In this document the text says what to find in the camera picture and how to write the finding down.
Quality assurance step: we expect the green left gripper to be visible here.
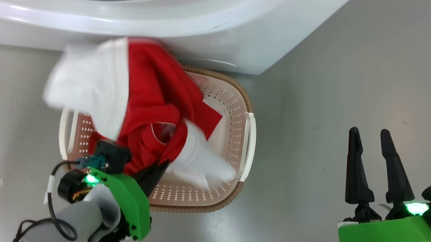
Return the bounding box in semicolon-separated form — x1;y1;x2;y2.
74;147;171;242

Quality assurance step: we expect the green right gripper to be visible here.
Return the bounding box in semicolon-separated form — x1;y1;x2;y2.
330;123;431;242

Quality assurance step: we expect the red and white garment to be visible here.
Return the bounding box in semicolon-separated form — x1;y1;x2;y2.
31;22;256;195

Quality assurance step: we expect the cream perforated laundry basket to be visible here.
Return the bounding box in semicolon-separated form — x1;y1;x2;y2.
48;45;268;227

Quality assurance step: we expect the white washing machine body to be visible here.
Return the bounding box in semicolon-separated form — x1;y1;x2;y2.
0;0;361;107

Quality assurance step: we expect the teal camera cable connector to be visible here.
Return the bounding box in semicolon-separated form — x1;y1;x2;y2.
76;152;108;174

